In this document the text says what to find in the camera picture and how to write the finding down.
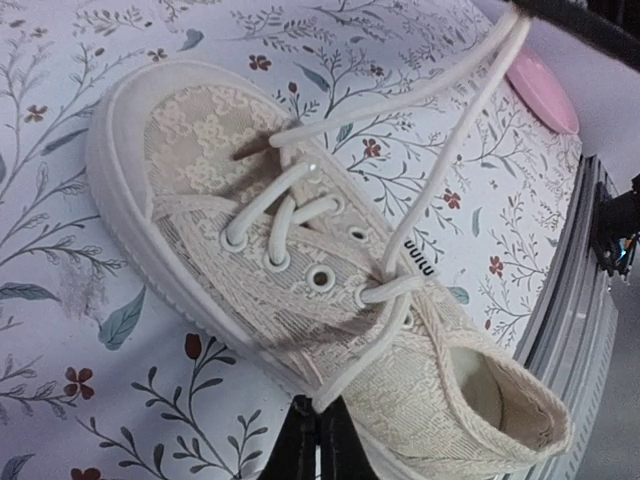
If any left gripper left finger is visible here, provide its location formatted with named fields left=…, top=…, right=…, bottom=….
left=264, top=395, right=319, bottom=480

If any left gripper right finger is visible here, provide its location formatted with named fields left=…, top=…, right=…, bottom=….
left=322, top=397, right=379, bottom=480

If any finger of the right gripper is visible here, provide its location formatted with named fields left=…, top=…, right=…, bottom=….
left=513, top=0, right=640, bottom=72

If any cream white sneaker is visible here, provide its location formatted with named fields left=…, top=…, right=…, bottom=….
left=85, top=7, right=573, bottom=479

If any pink round plate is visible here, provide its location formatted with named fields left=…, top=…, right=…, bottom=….
left=506, top=47, right=580, bottom=135

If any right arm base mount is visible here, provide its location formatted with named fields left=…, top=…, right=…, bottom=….
left=591, top=175, right=639, bottom=280

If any aluminium front rail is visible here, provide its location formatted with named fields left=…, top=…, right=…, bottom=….
left=515, top=156, right=623, bottom=479

